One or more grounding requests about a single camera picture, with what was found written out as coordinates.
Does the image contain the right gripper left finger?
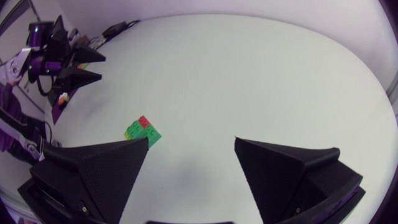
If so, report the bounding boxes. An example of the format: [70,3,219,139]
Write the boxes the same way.
[30,137,150,224]

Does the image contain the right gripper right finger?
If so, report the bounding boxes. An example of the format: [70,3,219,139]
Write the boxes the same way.
[234,136,364,224]

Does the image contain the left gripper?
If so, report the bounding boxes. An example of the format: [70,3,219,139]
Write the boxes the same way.
[45,29,107,95]

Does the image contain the pile of toy bricks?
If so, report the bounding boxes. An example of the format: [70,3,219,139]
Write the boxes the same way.
[57,91,71,110]

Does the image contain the dark mat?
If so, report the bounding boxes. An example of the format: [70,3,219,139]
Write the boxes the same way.
[46,88,79,126]

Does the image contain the small green toy brick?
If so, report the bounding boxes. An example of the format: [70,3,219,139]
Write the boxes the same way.
[126,120,147,139]

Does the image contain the long green toy brick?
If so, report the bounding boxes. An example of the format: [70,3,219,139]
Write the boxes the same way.
[141,124,163,149]

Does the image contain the red toy brick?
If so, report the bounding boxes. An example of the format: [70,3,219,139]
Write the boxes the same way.
[137,115,152,129]

